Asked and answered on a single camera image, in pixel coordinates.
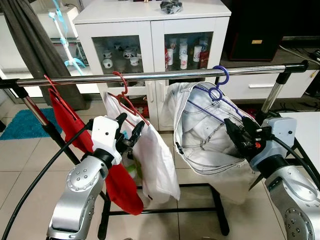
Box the white low drawer unit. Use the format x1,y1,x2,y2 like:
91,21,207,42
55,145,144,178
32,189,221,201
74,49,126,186
220,47,320,101

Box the small black object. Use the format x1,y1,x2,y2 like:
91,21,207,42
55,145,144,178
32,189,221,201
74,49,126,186
160,0,184,15

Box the white bottle with red label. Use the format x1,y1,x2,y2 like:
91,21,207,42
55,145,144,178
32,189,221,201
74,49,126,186
179,42,189,70

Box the red garment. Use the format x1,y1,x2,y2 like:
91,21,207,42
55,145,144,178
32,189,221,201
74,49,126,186
47,89,146,217

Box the purple hanger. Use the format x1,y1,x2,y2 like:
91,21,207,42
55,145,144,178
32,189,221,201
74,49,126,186
192,66,251,126

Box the white printed t-shirt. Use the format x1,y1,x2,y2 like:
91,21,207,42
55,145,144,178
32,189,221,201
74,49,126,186
103,92,182,205

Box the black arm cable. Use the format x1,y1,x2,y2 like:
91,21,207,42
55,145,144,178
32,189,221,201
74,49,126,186
271,135,320,190
1,119,96,240

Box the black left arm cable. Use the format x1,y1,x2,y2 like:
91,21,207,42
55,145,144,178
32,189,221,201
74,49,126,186
1,119,96,240

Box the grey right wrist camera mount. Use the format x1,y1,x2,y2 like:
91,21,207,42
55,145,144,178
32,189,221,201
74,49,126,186
260,116,297,162

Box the grey curtain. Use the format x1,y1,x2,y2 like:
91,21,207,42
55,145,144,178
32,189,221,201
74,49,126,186
0,0,87,112

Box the thin red wire hanger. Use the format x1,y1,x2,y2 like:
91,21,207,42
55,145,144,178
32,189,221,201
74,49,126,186
43,74,81,123
112,71,151,126

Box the red patterned mat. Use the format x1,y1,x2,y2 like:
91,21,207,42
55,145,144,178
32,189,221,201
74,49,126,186
132,102,166,120

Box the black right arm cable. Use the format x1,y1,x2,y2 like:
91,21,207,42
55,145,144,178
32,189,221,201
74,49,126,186
271,135,320,190

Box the chrome and black clothes rack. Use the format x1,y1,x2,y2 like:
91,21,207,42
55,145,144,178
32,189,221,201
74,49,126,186
0,61,320,238

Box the teal rug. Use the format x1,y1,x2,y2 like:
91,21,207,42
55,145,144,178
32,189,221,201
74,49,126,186
0,107,53,141

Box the black speaker with gold label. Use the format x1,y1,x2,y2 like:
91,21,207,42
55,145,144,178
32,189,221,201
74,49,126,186
227,0,287,62

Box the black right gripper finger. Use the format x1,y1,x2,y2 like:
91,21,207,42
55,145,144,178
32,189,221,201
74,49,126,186
223,118,245,149
242,117,263,135

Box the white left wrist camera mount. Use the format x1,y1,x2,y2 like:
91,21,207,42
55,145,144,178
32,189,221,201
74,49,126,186
91,116,124,166

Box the white glass-door cabinet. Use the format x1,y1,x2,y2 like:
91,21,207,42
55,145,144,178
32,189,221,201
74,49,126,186
73,0,232,132

